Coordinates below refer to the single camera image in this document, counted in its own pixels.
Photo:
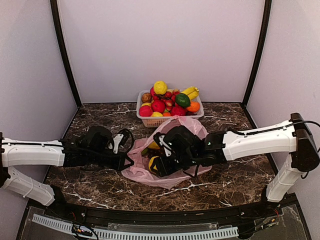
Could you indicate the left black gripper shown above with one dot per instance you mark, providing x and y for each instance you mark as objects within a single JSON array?
[{"x": 119, "y": 163}]

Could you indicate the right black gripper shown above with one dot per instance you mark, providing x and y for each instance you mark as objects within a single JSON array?
[{"x": 163, "y": 168}]

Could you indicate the pink plastic bag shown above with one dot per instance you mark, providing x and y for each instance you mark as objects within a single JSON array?
[{"x": 140, "y": 171}]

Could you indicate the yellow fruit from bag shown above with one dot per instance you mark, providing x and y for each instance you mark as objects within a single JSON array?
[{"x": 152, "y": 164}]

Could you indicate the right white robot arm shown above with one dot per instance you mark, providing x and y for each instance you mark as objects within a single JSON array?
[{"x": 291, "y": 136}]

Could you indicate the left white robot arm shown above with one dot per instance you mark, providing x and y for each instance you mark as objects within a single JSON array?
[{"x": 97, "y": 147}]

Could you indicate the small green stem fruit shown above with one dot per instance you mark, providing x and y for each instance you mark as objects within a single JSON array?
[{"x": 145, "y": 151}]

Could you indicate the small orange front fruit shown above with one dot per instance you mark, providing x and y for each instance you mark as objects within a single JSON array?
[{"x": 166, "y": 114}]

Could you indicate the red fruit front right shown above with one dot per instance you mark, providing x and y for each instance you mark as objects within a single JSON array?
[{"x": 178, "y": 111}]

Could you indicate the pink fruit front left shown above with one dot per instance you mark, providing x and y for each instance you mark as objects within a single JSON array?
[{"x": 145, "y": 111}]

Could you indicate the pink fruit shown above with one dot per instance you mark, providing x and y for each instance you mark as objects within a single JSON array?
[
  {"x": 152, "y": 92},
  {"x": 145, "y": 111}
]

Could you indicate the yellow fruit left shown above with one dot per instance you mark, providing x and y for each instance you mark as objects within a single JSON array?
[{"x": 147, "y": 104}]

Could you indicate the pink fruit back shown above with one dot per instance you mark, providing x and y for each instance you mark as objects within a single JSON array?
[{"x": 152, "y": 92}]

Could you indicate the small yellow lemon front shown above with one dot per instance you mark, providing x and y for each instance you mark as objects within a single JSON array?
[{"x": 156, "y": 114}]

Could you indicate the red apple centre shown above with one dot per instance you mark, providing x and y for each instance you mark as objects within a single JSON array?
[{"x": 158, "y": 106}]

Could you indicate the green lime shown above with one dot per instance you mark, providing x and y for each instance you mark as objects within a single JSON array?
[{"x": 182, "y": 100}]

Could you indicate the yellow banana bunch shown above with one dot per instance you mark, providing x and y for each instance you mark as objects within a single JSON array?
[{"x": 192, "y": 92}]

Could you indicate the large yellow lemon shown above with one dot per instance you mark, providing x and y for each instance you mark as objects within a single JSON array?
[{"x": 160, "y": 87}]

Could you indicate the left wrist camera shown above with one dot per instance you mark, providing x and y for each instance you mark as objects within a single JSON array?
[{"x": 120, "y": 140}]

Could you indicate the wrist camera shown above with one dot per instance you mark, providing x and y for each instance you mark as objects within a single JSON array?
[
  {"x": 120, "y": 140},
  {"x": 159, "y": 139}
]

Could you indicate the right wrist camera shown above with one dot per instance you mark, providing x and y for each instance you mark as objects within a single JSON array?
[{"x": 159, "y": 139}]

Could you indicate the black front rail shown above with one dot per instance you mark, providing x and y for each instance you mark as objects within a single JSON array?
[{"x": 245, "y": 216}]

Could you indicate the white cable duct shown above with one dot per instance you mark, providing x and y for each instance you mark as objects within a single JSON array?
[{"x": 117, "y": 231}]

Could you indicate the left black frame post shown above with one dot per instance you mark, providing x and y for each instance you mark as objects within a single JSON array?
[{"x": 63, "y": 52}]

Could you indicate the black frame post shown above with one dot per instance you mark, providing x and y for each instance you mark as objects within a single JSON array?
[
  {"x": 258, "y": 53},
  {"x": 63, "y": 52}
]

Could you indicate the right black frame post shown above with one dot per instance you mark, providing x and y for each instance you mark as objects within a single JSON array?
[{"x": 258, "y": 53}]

